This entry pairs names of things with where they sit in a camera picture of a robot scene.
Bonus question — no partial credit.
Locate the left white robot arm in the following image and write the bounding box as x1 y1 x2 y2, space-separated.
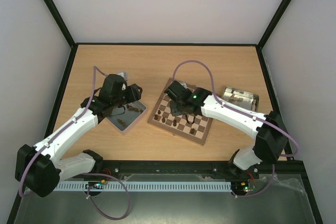
15 72 142 197

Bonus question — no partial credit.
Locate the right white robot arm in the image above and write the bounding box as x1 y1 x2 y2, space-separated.
164 81 288 178

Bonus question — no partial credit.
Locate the pile of dark chess pieces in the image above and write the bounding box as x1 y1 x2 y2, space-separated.
117 105 140 127

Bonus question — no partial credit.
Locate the wooden chess board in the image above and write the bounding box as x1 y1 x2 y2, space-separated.
148 92 213 146

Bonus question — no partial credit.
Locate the pink tin tray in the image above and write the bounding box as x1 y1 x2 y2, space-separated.
107 101 147 135

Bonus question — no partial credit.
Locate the gold tin tray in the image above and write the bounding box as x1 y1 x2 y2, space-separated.
222 86 260 113

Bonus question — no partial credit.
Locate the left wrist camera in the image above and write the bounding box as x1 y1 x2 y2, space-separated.
117 71 128 81

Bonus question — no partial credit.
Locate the light blue cable duct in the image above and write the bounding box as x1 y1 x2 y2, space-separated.
54 181 232 193

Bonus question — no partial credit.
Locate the black frame rail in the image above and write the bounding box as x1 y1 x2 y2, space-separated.
26 158 305 180

